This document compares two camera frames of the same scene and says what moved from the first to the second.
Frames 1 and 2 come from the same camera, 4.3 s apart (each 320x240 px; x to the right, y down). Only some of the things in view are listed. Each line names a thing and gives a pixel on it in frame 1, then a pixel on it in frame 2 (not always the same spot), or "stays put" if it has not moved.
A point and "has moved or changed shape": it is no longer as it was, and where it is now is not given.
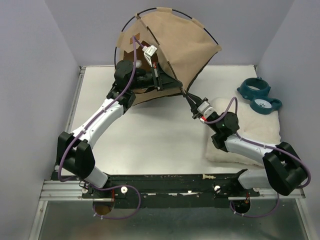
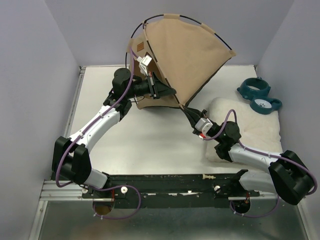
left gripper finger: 168,82 -> 163,89
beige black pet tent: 184,44 has moved or changed shape
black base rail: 159,191 stays put
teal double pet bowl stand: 256,90 stays put
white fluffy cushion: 263,127 stays put
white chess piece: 210,177 stays put
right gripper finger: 194,100 -> 193,115
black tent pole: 152,9 -> 163,14
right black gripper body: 195,113 -> 214,132
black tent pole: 153,34 -> 159,67
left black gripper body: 157,80 -> 152,84
